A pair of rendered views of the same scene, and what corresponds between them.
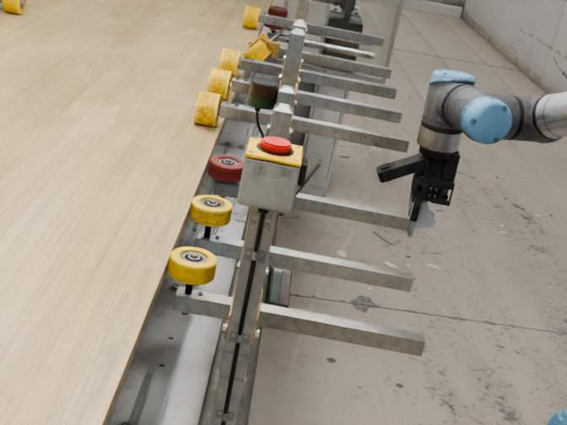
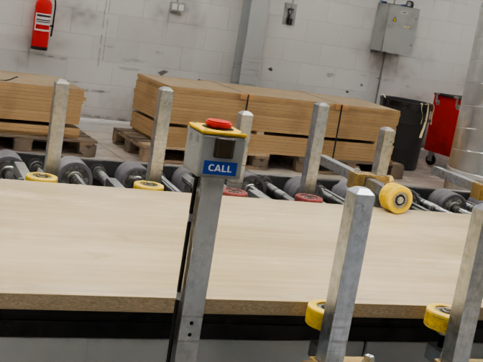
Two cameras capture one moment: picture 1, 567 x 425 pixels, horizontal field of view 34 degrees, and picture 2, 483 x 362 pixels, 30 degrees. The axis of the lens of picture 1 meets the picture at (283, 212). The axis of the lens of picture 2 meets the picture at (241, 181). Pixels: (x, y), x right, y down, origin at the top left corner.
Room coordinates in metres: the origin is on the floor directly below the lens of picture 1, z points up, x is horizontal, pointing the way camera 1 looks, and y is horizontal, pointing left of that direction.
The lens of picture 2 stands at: (0.66, -1.23, 1.40)
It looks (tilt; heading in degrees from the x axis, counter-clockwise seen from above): 11 degrees down; 69
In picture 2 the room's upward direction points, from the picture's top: 9 degrees clockwise
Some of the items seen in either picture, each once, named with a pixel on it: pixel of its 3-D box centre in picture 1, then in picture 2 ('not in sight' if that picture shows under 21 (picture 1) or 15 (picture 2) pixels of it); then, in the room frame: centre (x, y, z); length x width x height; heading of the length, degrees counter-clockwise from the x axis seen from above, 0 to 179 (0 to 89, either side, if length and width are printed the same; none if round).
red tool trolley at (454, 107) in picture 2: not in sight; (463, 133); (6.44, 7.21, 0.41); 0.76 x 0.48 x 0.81; 14
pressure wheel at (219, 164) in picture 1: (224, 183); not in sight; (1.90, 0.14, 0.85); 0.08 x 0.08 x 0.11
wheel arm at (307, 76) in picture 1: (312, 76); not in sight; (2.65, 0.00, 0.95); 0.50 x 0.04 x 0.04; 91
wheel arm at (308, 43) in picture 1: (320, 45); not in sight; (3.65, -0.02, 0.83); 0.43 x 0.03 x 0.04; 91
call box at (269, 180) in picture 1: (270, 177); (213, 152); (1.10, 0.03, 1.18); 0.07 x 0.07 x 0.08; 1
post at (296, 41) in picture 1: (279, 127); not in sight; (2.11, 0.05, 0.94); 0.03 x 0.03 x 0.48; 1
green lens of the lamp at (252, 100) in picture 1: (261, 99); not in sight; (1.86, 0.09, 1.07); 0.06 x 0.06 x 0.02
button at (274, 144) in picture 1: (275, 147); (218, 126); (1.10, 0.03, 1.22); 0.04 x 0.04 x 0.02
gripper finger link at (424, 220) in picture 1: (422, 221); not in sight; (1.89, -0.30, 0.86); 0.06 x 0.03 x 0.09; 91
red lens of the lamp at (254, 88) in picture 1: (264, 88); not in sight; (1.86, 0.09, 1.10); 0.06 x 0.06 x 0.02
